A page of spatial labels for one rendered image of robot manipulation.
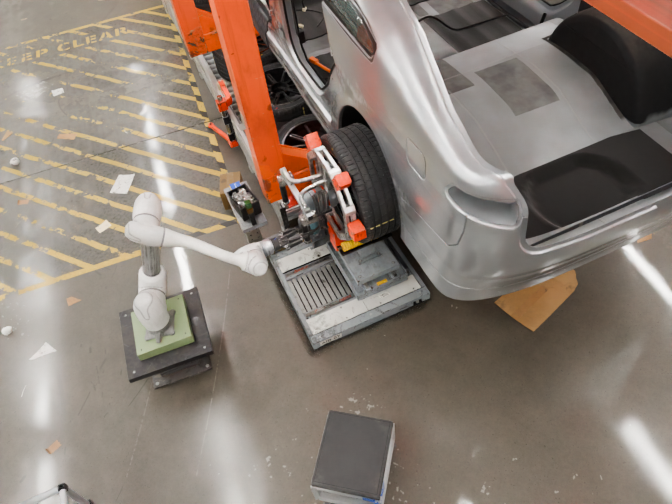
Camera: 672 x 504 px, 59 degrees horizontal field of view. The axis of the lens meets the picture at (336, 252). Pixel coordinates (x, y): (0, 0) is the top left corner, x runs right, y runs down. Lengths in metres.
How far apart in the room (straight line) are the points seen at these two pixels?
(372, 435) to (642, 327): 1.85
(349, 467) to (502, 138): 1.96
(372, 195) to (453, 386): 1.26
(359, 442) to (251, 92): 1.92
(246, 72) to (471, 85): 1.37
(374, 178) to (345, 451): 1.40
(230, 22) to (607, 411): 2.88
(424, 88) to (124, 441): 2.61
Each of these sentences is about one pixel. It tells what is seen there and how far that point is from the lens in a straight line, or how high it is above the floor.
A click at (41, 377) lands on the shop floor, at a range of 4.33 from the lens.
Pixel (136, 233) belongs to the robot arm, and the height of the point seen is 1.16.
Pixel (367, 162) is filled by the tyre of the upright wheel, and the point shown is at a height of 1.14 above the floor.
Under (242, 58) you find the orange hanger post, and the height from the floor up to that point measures 1.58.
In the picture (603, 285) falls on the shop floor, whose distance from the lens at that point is 4.21.
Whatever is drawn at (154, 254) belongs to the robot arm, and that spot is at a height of 0.82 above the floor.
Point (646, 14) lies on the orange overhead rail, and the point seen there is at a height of 3.00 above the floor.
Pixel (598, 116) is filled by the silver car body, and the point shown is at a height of 0.95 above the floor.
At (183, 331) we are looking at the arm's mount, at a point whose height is 0.37.
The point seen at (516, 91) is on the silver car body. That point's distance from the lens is 3.78.
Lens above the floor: 3.28
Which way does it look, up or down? 51 degrees down
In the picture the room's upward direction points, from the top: 9 degrees counter-clockwise
